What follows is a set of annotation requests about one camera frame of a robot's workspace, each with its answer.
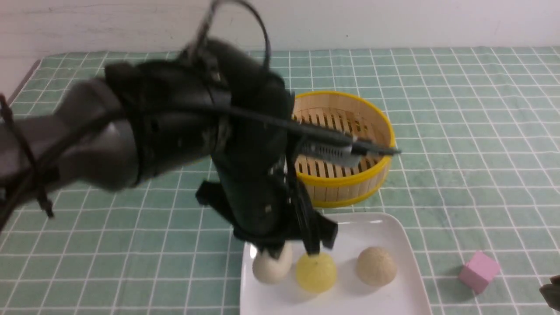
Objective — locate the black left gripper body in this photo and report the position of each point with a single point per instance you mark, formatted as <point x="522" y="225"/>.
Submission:
<point x="258" y="191"/>

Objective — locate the white square plate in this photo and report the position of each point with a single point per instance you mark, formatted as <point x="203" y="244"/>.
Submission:
<point x="406" y="295"/>

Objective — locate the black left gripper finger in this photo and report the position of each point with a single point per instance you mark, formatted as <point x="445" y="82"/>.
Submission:
<point x="273" y="250"/>
<point x="311" y="236"/>

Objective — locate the green checkered tablecloth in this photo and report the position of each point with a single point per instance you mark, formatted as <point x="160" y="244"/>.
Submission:
<point x="479" y="130"/>

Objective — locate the white steamed bun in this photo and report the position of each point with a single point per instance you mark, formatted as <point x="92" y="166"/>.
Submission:
<point x="268" y="270"/>

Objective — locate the dark object at edge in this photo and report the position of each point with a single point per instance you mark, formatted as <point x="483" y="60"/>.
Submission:
<point x="551" y="293"/>

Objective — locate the yellow bamboo steamer basket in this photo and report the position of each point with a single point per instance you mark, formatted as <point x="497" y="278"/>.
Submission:
<point x="343" y="175"/>

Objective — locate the pink cube block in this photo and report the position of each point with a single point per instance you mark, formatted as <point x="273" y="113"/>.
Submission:
<point x="479" y="272"/>

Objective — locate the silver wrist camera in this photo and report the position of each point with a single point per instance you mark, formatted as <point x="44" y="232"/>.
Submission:
<point x="340" y="155"/>

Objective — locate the yellow steamed bun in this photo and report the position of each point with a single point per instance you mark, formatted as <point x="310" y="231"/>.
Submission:
<point x="316" y="273"/>

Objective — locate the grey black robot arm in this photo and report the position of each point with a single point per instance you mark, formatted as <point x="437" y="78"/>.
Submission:
<point x="139" y="121"/>

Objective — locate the beige steamed bun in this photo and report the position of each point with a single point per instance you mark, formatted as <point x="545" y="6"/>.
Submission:
<point x="376" y="267"/>

